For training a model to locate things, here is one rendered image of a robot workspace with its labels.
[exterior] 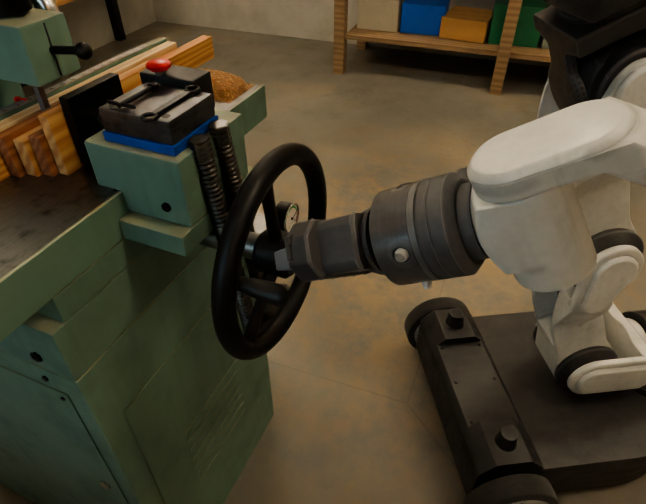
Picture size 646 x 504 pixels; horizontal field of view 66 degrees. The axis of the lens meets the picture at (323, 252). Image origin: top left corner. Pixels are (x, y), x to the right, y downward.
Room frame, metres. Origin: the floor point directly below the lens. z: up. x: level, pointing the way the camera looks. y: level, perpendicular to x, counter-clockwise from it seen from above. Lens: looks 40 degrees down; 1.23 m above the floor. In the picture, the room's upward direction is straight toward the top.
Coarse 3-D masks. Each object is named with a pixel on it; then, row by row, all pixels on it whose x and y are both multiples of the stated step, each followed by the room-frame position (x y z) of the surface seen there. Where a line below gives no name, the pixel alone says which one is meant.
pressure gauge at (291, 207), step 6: (282, 204) 0.79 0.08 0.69; (288, 204) 0.79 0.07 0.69; (294, 204) 0.80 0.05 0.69; (282, 210) 0.78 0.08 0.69; (288, 210) 0.78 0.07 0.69; (294, 210) 0.80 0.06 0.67; (282, 216) 0.77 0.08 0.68; (288, 216) 0.78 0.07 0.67; (294, 216) 0.80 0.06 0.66; (282, 222) 0.76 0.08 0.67; (288, 222) 0.78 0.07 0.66; (294, 222) 0.80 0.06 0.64; (282, 228) 0.76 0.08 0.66; (288, 228) 0.78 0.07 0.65
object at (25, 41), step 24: (0, 24) 0.60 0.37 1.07; (24, 24) 0.60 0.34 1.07; (48, 24) 0.63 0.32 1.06; (0, 48) 0.60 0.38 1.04; (24, 48) 0.59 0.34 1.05; (48, 48) 0.62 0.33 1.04; (0, 72) 0.61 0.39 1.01; (24, 72) 0.59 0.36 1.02; (48, 72) 0.60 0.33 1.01; (72, 72) 0.64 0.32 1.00
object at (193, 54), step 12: (204, 36) 0.99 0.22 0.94; (180, 48) 0.92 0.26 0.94; (192, 48) 0.93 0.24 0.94; (204, 48) 0.97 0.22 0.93; (180, 60) 0.90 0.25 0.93; (192, 60) 0.93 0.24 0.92; (204, 60) 0.96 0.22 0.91; (0, 156) 0.55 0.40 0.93; (0, 168) 0.54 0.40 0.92; (0, 180) 0.54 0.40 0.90
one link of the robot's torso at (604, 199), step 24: (624, 72) 0.68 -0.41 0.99; (552, 96) 0.82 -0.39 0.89; (624, 96) 0.66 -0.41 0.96; (576, 192) 0.69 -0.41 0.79; (600, 192) 0.71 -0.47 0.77; (624, 192) 0.71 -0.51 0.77; (600, 216) 0.71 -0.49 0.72; (624, 216) 0.72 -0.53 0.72; (600, 240) 0.70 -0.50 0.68; (624, 240) 0.70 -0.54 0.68
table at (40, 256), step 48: (240, 96) 0.80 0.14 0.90; (0, 192) 0.51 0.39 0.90; (48, 192) 0.51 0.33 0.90; (96, 192) 0.51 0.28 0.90; (0, 240) 0.42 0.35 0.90; (48, 240) 0.42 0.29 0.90; (96, 240) 0.46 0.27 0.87; (144, 240) 0.48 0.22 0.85; (192, 240) 0.48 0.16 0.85; (0, 288) 0.35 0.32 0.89; (48, 288) 0.39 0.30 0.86; (0, 336) 0.33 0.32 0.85
